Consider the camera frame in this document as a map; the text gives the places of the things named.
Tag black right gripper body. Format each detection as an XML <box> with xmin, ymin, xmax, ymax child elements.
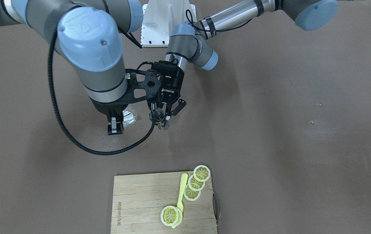
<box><xmin>90</xmin><ymin>98</ymin><xmax>129</xmax><ymax>123</ymax></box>

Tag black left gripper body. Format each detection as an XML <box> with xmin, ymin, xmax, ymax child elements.
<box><xmin>155</xmin><ymin>71</ymin><xmax>184</xmax><ymax>108</ymax></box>

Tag clear glass measuring cup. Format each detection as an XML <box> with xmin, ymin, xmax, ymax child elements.
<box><xmin>122</xmin><ymin>108</ymin><xmax>137</xmax><ymax>126</ymax></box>

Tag steel double jigger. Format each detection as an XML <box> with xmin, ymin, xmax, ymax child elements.
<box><xmin>155</xmin><ymin>108</ymin><xmax>170</xmax><ymax>131</ymax></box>

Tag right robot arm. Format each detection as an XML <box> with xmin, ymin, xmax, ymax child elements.
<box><xmin>0</xmin><ymin>0</ymin><xmax>143</xmax><ymax>135</ymax></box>

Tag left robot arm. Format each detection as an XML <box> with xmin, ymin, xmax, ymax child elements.
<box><xmin>148</xmin><ymin>0</ymin><xmax>338</xmax><ymax>127</ymax></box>

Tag lemon slice outer end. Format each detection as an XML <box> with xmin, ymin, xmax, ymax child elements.
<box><xmin>193</xmin><ymin>165</ymin><xmax>211</xmax><ymax>182</ymax></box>

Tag wooden cutting board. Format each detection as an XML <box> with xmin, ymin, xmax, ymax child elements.
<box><xmin>111</xmin><ymin>172</ymin><xmax>218</xmax><ymax>234</ymax></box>

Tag lemon slice middle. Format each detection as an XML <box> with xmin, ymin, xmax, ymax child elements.
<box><xmin>187</xmin><ymin>175</ymin><xmax>205</xmax><ymax>191</ymax></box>

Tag lemon slice inner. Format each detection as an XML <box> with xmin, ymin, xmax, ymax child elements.
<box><xmin>184</xmin><ymin>186</ymin><xmax>201</xmax><ymax>201</ymax></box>

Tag lemon slice on knife tip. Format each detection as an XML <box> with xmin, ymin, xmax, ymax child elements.
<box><xmin>160</xmin><ymin>205</ymin><xmax>183</xmax><ymax>228</ymax></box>

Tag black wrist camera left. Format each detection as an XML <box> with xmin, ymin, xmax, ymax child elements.
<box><xmin>151</xmin><ymin>60</ymin><xmax>184</xmax><ymax>77</ymax></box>

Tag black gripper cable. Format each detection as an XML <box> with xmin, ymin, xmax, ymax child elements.
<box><xmin>48</xmin><ymin>29</ymin><xmax>156</xmax><ymax>156</ymax></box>

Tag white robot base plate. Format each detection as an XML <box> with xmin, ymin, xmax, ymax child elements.
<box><xmin>140</xmin><ymin>0</ymin><xmax>196</xmax><ymax>47</ymax></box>

